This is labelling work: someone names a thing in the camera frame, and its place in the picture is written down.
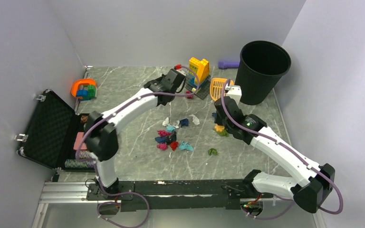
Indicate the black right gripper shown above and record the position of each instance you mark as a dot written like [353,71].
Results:
[217,119]

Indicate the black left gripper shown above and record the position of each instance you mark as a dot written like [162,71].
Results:
[163,76]

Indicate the yellow slotted scoop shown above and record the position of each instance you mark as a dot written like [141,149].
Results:
[215,92]

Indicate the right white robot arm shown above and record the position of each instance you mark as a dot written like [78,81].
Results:
[309,183]

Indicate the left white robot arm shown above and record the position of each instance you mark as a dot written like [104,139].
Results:
[102,129]

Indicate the large green paper scrap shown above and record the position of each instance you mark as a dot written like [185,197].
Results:
[223,133]

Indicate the white paper scrap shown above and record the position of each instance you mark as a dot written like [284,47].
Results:
[166,122]
[195,119]

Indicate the dark grey brick baseplate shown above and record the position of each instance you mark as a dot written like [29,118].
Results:
[204,86]

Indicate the yellow toy brick building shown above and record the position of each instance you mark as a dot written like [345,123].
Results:
[201,68]

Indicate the small green paper ball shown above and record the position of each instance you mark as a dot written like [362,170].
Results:
[212,151]

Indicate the crumpled navy paper scrap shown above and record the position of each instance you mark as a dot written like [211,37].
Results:
[184,122]

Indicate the cyan paper scrap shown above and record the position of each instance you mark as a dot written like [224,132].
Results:
[170,128]

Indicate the purple cylinder object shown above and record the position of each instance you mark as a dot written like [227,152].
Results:
[226,64]

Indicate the magenta scrap near left gripper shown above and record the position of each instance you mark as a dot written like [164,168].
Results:
[163,133]

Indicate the black paper scrap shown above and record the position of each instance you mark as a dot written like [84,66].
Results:
[171,138]

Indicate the red paper scrap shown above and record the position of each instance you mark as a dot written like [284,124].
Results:
[174,145]

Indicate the navy scrap by brush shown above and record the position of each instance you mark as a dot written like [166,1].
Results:
[161,139]

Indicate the pink paper scrap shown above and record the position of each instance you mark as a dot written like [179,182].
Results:
[162,146]

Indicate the black plastic trash bin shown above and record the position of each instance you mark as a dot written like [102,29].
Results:
[262,65]

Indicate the orange blue green toy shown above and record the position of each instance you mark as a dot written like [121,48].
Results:
[84,89]

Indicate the pink card stack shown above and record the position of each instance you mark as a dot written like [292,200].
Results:
[78,140]

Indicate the black poker chip case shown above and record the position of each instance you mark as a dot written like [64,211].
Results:
[52,133]

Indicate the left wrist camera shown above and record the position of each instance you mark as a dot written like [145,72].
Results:
[179,68]

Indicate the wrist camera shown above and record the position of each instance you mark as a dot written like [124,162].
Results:
[179,68]
[234,92]

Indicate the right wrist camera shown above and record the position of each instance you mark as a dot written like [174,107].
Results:
[234,92]

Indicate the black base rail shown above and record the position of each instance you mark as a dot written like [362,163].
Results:
[179,194]

